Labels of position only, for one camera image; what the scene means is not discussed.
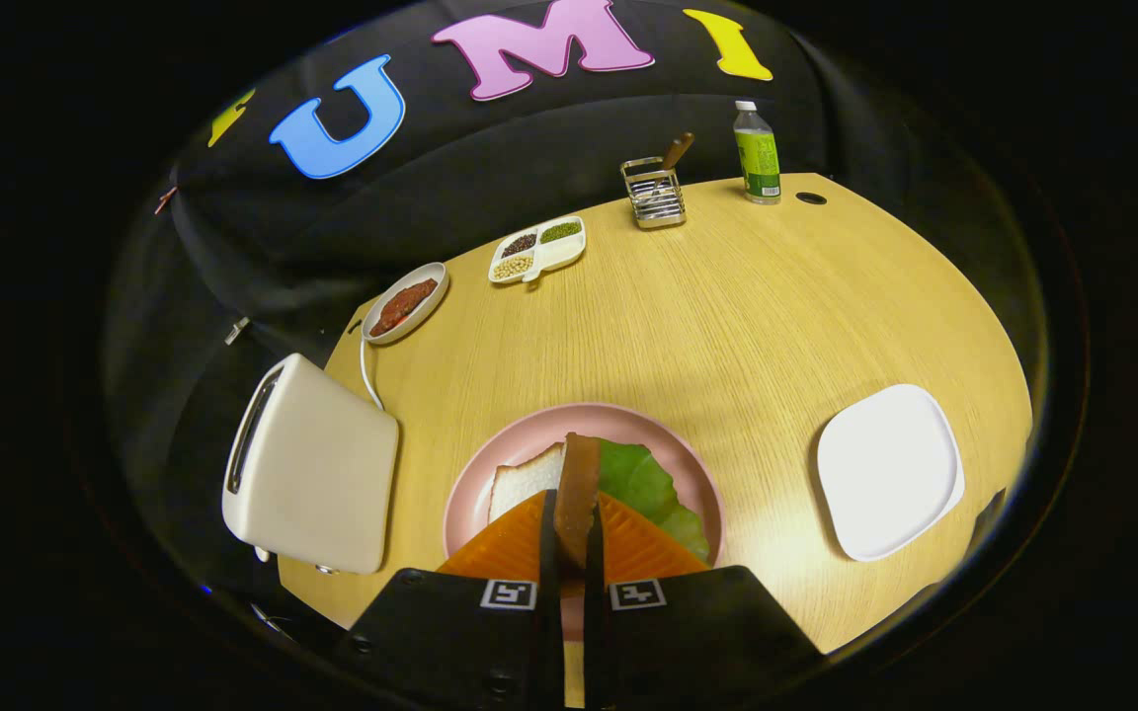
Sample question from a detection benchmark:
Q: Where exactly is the white toaster cable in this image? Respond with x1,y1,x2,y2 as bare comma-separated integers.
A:
360,331,387,411

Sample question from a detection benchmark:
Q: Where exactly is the pink round plate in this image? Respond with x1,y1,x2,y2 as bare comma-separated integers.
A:
443,402,726,643

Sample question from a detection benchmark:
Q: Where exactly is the white bread slice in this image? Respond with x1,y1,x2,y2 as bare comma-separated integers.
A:
488,433,602,571

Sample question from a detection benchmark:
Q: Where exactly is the metal wire basket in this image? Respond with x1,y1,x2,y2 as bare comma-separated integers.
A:
620,156,688,231

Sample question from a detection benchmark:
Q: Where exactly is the white toaster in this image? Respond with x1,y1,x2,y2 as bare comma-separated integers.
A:
221,353,400,576

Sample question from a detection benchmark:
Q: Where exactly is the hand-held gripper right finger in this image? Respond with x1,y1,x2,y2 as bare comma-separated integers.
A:
584,491,825,710

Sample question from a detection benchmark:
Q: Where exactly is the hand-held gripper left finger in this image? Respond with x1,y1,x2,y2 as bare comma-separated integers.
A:
337,489,567,710

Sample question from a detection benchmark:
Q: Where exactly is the white divided tray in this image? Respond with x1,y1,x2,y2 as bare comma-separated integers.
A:
488,215,588,286

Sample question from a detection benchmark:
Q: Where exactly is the brown meat slice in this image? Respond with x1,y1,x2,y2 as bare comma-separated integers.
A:
371,277,439,337

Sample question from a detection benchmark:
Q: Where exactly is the white square plate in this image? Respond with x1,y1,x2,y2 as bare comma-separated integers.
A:
815,383,966,563

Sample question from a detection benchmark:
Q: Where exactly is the grey oval plate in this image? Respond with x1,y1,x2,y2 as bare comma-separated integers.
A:
362,261,450,346

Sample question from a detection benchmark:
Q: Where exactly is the green label plastic bottle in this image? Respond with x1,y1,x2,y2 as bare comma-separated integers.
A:
733,100,783,205

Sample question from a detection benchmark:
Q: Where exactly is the green lettuce leaf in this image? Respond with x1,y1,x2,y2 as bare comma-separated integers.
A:
597,438,713,564

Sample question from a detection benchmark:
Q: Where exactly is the black backdrop cloth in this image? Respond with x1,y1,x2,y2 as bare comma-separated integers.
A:
100,0,1054,593

